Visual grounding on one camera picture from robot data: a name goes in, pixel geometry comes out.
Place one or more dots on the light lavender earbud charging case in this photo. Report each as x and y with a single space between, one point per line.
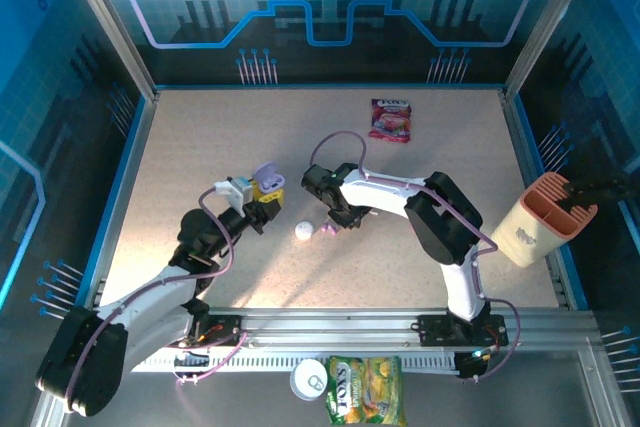
267 172

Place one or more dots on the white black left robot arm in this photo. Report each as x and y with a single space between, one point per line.
150 297

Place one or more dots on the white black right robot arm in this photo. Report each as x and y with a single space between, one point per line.
385 192

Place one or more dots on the red candy bag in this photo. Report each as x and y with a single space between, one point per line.
390 119

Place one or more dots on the grey metal shelf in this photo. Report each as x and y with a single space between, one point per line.
200 397

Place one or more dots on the silver pull-tab tin can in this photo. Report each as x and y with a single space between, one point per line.
308 381

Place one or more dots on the green yellow candy bag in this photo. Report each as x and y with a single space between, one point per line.
365 392

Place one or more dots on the cream terracotta utensil holder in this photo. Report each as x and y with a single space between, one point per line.
530 237

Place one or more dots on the aluminium table side rail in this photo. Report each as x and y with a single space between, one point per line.
520 147
135 162

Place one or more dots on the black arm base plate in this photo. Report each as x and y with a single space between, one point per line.
225 324
435 329

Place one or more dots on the aluminium front mounting rail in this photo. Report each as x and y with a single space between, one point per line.
325 327

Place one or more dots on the aluminium frame post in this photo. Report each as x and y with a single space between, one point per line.
550 17
108 17

